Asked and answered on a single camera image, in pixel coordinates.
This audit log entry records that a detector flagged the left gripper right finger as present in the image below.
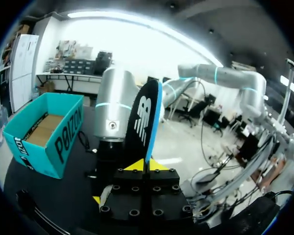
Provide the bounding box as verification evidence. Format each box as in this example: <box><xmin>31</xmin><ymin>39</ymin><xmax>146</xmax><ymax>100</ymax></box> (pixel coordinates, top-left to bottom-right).
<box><xmin>146</xmin><ymin>158</ymin><xmax>195</xmax><ymax>223</ymax></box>

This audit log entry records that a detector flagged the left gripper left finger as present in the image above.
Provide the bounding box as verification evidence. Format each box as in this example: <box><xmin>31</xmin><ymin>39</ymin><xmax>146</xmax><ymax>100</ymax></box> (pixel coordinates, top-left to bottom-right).
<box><xmin>99</xmin><ymin>158</ymin><xmax>146</xmax><ymax>222</ymax></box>

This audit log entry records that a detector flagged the black and blue shoe insole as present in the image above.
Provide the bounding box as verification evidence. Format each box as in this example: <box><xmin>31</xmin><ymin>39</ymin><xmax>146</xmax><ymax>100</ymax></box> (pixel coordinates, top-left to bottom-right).
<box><xmin>123</xmin><ymin>79</ymin><xmax>163</xmax><ymax>164</ymax></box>

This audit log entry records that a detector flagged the teal cardboard box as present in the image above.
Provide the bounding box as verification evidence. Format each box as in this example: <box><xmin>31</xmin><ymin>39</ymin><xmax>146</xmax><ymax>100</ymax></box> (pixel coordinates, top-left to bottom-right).
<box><xmin>2</xmin><ymin>92</ymin><xmax>85</xmax><ymax>180</ymax></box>

